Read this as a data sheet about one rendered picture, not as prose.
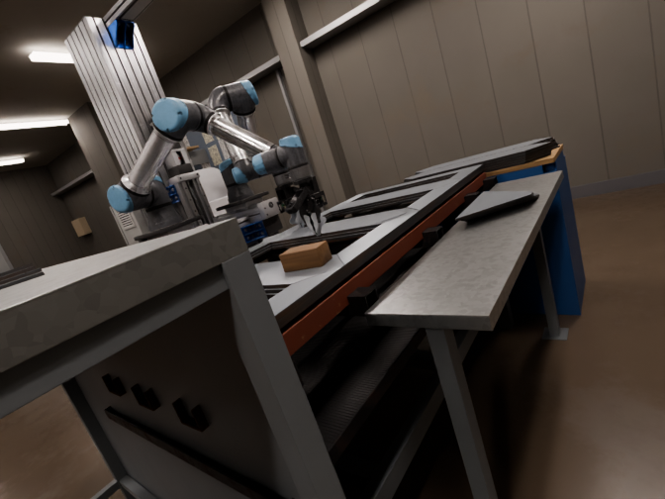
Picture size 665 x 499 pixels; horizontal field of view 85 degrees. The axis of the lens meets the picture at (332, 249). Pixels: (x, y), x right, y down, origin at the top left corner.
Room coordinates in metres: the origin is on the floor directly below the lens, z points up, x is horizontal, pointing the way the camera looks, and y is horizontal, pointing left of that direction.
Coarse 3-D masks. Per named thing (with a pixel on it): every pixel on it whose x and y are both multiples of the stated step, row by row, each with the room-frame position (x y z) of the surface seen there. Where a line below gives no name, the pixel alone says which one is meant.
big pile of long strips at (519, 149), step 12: (528, 144) 1.84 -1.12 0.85; (540, 144) 1.69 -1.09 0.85; (552, 144) 1.81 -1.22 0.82; (468, 156) 2.18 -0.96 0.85; (480, 156) 1.98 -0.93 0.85; (492, 156) 1.81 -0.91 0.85; (504, 156) 1.70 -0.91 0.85; (516, 156) 1.67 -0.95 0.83; (528, 156) 1.65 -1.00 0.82; (540, 156) 1.66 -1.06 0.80; (432, 168) 2.19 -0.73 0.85; (444, 168) 1.98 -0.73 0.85; (456, 168) 1.86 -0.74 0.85; (492, 168) 1.75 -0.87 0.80; (408, 180) 2.09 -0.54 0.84
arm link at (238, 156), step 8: (216, 88) 1.80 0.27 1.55; (216, 96) 1.77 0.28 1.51; (224, 96) 1.78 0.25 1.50; (208, 104) 1.78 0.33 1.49; (216, 104) 1.76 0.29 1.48; (224, 104) 1.77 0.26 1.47; (224, 112) 1.76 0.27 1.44; (224, 144) 1.72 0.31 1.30; (232, 152) 1.68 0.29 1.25; (240, 152) 1.67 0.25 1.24; (232, 160) 1.68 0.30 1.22; (240, 160) 1.65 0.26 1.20; (248, 160) 1.67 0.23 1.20; (240, 168) 1.63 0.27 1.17; (248, 168) 1.64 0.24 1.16; (240, 176) 1.62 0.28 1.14; (248, 176) 1.64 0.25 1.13; (256, 176) 1.66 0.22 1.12
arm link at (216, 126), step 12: (204, 108) 1.53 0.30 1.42; (204, 120) 1.51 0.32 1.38; (216, 120) 1.52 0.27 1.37; (204, 132) 1.54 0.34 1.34; (216, 132) 1.52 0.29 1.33; (228, 132) 1.50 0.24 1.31; (240, 132) 1.49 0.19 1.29; (240, 144) 1.49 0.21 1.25; (252, 144) 1.47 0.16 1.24; (264, 144) 1.47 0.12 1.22
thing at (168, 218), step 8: (152, 208) 1.64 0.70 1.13; (160, 208) 1.65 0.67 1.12; (168, 208) 1.67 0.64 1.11; (152, 216) 1.64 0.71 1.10; (160, 216) 1.64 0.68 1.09; (168, 216) 1.65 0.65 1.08; (176, 216) 1.67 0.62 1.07; (152, 224) 1.63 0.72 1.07; (160, 224) 1.63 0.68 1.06; (168, 224) 1.64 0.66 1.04
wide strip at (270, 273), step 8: (336, 256) 0.91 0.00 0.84; (256, 264) 1.14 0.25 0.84; (264, 264) 1.10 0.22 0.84; (272, 264) 1.06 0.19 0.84; (280, 264) 1.03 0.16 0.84; (328, 264) 0.86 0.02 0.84; (336, 264) 0.83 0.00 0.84; (264, 272) 1.00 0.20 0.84; (272, 272) 0.97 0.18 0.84; (280, 272) 0.94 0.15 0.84; (288, 272) 0.91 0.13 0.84; (296, 272) 0.88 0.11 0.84; (304, 272) 0.86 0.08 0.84; (312, 272) 0.84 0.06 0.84; (320, 272) 0.81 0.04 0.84; (264, 280) 0.91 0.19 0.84; (272, 280) 0.88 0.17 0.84; (280, 280) 0.86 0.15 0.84; (288, 280) 0.84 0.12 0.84; (296, 280) 0.81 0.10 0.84
